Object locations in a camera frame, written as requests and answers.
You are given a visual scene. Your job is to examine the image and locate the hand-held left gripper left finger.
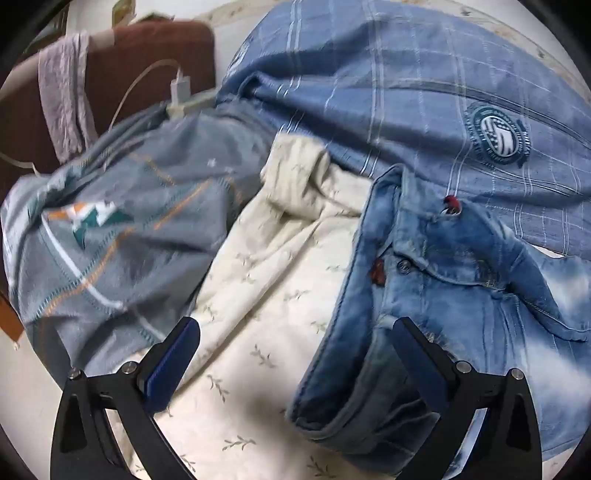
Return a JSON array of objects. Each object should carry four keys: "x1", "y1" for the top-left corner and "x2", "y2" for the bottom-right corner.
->
[{"x1": 50, "y1": 316, "x2": 201, "y2": 480}]

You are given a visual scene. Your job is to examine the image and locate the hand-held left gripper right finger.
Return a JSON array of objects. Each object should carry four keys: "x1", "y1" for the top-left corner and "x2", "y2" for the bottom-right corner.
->
[{"x1": 390, "y1": 316, "x2": 544, "y2": 480}]

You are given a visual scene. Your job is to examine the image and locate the light blue denim pants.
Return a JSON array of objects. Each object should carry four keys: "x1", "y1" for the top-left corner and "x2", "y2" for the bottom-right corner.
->
[{"x1": 285, "y1": 164, "x2": 591, "y2": 462}]

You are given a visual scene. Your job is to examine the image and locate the cream leaf-print bed sheet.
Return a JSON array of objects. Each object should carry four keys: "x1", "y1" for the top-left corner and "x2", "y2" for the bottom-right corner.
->
[{"x1": 111, "y1": 134, "x2": 462, "y2": 480}]

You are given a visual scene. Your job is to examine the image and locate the grey shirt with orange stitching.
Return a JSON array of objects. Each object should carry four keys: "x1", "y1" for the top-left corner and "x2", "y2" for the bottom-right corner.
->
[{"x1": 0, "y1": 99, "x2": 278, "y2": 388}]

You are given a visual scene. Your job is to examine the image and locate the white power strip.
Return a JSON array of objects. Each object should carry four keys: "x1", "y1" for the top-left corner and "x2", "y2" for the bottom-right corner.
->
[{"x1": 166, "y1": 90, "x2": 218, "y2": 120}]

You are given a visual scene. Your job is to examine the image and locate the white charger plug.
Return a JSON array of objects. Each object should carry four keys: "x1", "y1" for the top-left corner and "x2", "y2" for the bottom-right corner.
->
[{"x1": 170, "y1": 69, "x2": 191, "y2": 108}]

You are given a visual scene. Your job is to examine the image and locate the blue plaid shirt with badge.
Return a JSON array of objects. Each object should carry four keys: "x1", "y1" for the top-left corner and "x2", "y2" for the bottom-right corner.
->
[{"x1": 215, "y1": 0, "x2": 591, "y2": 257}]

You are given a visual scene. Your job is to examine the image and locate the pink striped towel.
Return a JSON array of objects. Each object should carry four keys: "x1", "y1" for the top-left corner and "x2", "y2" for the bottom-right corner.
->
[{"x1": 38, "y1": 33, "x2": 99, "y2": 162}]

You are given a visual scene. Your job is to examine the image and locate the white charging cable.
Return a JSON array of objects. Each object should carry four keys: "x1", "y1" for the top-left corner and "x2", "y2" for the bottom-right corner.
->
[{"x1": 108, "y1": 60, "x2": 183, "y2": 132}]

